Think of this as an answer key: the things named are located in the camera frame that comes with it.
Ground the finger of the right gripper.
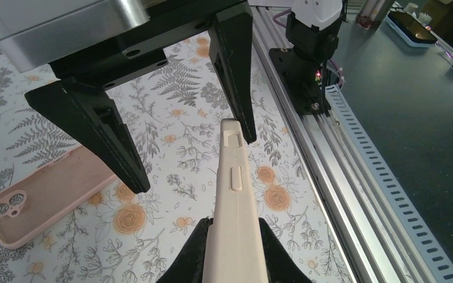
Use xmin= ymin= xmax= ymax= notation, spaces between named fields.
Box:
xmin=209 ymin=2 xmax=257 ymax=144

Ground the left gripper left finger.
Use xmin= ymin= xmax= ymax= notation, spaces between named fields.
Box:
xmin=156 ymin=218 xmax=212 ymax=283

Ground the slotted grey cable duct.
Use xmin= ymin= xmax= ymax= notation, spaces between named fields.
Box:
xmin=326 ymin=85 xmax=453 ymax=282

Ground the aluminium rail frame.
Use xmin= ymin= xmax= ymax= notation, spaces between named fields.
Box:
xmin=252 ymin=6 xmax=433 ymax=282

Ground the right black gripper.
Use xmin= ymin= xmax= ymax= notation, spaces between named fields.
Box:
xmin=0 ymin=1 xmax=250 ymax=194

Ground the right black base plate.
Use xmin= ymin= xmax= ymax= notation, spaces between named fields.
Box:
xmin=268 ymin=47 xmax=331 ymax=116

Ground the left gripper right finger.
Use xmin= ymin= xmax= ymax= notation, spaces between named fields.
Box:
xmin=258 ymin=218 xmax=312 ymax=283

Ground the blue tray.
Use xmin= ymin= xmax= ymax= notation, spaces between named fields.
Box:
xmin=385 ymin=11 xmax=438 ymax=48

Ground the pink phone case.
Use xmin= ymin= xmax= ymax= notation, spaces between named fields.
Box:
xmin=0 ymin=146 xmax=117 ymax=249

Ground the phone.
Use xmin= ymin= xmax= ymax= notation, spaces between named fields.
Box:
xmin=202 ymin=119 xmax=268 ymax=283

